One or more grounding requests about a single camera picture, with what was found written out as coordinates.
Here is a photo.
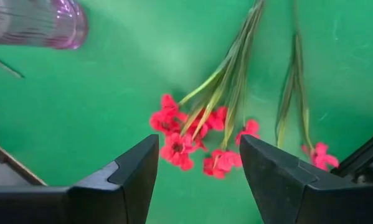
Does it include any small red flower sprig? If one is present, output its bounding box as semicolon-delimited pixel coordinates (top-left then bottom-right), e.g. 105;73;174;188
275;0;340;172

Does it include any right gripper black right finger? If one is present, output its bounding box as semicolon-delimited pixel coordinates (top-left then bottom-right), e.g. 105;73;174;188
239;134;373;224

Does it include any red artificial flower bunch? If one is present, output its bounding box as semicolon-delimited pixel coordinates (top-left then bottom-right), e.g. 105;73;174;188
148;0;267;180

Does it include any purple glass vase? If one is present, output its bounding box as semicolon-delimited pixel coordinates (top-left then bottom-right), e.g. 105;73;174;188
0;0;90;50

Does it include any green table mat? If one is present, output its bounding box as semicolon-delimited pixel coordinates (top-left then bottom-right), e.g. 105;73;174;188
0;0;373;224

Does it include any black table frame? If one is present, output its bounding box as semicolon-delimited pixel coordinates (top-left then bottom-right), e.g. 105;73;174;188
331;126;373;185

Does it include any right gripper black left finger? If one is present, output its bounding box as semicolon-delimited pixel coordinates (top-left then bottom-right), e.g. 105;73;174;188
0;134;160;224

